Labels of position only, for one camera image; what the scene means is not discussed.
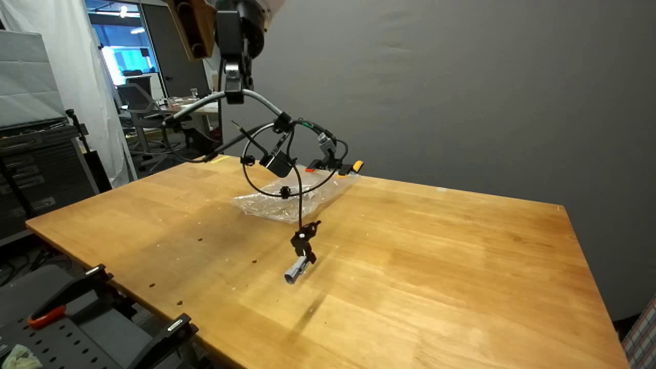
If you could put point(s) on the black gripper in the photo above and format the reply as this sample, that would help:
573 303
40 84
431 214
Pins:
239 31

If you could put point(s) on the clear plastic bag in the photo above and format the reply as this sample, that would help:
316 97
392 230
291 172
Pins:
273 204

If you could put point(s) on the office chair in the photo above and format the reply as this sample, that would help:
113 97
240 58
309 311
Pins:
136 104

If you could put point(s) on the blue lit monitor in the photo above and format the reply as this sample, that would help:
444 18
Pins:
133 60

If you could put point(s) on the black clamp with orange trigger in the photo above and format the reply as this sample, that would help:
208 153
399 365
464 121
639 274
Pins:
316 164

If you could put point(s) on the black clamp with yellow tip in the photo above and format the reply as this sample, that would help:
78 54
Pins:
356 164

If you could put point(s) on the white curtain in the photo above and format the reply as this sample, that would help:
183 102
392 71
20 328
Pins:
78 54

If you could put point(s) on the grey backdrop cloth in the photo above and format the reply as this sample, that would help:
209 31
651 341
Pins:
444 90

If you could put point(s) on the grey box cover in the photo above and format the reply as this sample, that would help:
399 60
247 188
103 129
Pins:
23 79

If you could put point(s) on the black equipment case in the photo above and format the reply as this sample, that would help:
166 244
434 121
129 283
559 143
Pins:
42 172

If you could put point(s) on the black perforated board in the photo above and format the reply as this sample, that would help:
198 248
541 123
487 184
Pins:
89 341

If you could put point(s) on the white crumpled object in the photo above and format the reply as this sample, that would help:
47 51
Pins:
17 358

